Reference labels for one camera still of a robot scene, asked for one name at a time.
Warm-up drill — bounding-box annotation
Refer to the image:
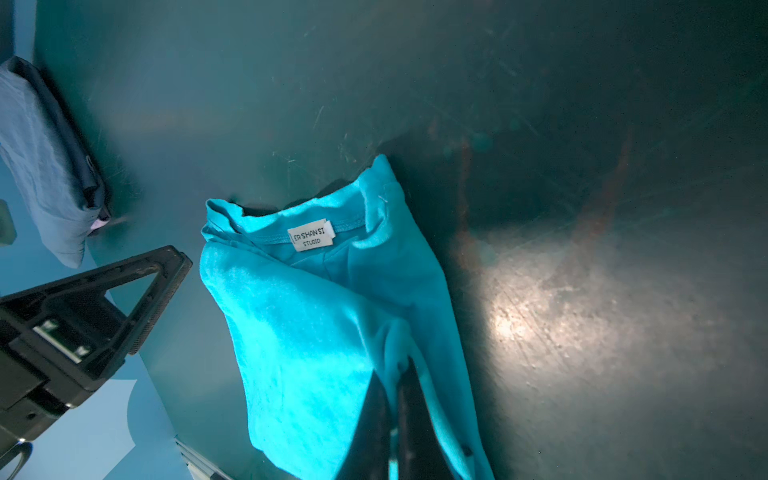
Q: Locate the folded grey-blue t-shirt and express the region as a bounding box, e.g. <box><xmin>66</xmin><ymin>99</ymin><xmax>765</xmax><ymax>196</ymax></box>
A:
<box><xmin>1</xmin><ymin>56</ymin><xmax>111</xmax><ymax>269</ymax></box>

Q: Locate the teal printed t-shirt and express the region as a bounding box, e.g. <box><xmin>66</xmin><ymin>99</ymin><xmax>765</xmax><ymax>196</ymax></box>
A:
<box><xmin>200</xmin><ymin>156</ymin><xmax>492</xmax><ymax>479</ymax></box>

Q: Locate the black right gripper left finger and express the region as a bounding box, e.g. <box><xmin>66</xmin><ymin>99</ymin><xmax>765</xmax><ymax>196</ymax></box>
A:
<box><xmin>336</xmin><ymin>373</ymin><xmax>391</xmax><ymax>480</ymax></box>

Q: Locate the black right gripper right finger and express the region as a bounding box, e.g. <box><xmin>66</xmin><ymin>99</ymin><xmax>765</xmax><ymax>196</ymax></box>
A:
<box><xmin>397</xmin><ymin>359</ymin><xmax>453</xmax><ymax>480</ymax></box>

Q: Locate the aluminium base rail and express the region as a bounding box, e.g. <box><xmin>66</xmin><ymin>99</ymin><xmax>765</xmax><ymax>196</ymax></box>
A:
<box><xmin>174</xmin><ymin>437</ymin><xmax>232</xmax><ymax>480</ymax></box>

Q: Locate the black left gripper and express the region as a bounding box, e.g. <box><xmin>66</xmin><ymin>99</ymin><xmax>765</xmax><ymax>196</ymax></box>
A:
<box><xmin>1</xmin><ymin>246</ymin><xmax>192</xmax><ymax>454</ymax></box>

